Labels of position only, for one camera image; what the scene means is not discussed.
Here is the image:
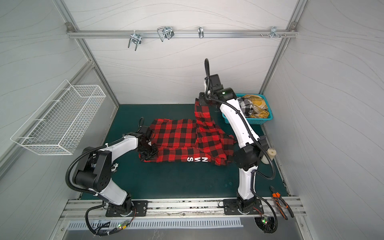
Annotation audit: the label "small metal bracket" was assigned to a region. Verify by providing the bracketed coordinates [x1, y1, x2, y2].
[198, 27, 204, 39]

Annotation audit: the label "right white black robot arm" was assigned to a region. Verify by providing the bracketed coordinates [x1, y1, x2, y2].
[199, 59, 276, 215]

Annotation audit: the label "horizontal aluminium rail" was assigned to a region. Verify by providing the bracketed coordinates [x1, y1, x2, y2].
[67, 29, 299, 39]

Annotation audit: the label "teal plastic basket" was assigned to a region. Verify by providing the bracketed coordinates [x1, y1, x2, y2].
[237, 94, 273, 125]

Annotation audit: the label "small metal clip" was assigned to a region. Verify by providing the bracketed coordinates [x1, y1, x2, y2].
[111, 163, 119, 173]

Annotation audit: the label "red black plaid shirt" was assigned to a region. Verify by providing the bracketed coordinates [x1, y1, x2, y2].
[139, 100, 236, 166]

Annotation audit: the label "metal hook bracket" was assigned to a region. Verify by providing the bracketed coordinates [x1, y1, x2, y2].
[260, 27, 287, 39]

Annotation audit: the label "grey black plaid shirt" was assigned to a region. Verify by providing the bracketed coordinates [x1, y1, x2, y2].
[238, 98, 254, 118]

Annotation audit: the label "white wire basket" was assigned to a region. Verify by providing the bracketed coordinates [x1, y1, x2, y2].
[10, 80, 106, 156]

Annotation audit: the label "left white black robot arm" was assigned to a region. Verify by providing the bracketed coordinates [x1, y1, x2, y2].
[65, 117, 158, 217]

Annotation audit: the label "white slotted cable duct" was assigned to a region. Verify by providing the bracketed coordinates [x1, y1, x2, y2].
[67, 218, 244, 231]

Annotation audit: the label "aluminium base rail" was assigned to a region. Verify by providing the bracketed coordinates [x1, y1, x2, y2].
[59, 197, 307, 220]

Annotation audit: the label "yellow plaid shirt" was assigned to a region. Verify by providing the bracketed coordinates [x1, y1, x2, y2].
[243, 95, 270, 119]

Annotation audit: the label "orange handled pliers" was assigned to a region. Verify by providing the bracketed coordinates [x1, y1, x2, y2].
[270, 186, 295, 220]

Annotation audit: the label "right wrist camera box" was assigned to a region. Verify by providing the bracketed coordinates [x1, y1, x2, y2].
[205, 74, 224, 93]

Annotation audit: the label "metal u-bolt clamp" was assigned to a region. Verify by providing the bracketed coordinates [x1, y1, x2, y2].
[157, 26, 175, 42]
[128, 33, 142, 51]

